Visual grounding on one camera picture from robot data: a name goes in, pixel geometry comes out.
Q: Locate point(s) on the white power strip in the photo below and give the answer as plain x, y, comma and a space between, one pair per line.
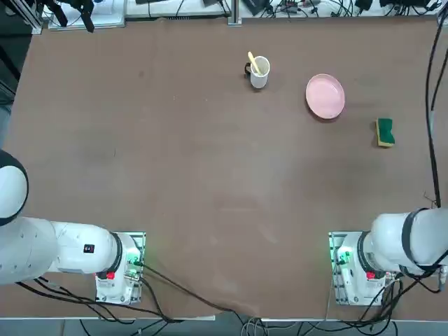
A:
290, 5

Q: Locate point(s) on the yellow spoon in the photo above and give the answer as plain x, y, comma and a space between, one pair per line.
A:
252, 59

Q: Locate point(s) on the black power supply brick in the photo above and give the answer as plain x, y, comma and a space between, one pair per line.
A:
253, 5

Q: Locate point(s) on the pink plate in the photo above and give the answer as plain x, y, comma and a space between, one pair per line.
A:
325, 96

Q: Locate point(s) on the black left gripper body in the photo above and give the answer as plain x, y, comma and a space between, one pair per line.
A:
70, 2

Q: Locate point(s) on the white tray aluminium frame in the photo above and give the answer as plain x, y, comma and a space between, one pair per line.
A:
112, 14

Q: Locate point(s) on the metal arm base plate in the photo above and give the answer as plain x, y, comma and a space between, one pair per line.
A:
337, 295
141, 238

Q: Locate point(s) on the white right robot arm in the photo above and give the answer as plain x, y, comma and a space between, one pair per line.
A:
392, 245

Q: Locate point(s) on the yellow green sponge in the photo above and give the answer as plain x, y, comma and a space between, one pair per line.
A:
385, 133

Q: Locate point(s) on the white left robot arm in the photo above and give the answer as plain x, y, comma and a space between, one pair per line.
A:
70, 248

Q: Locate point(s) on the aluminium profile beam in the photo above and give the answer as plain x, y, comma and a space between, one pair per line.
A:
33, 21

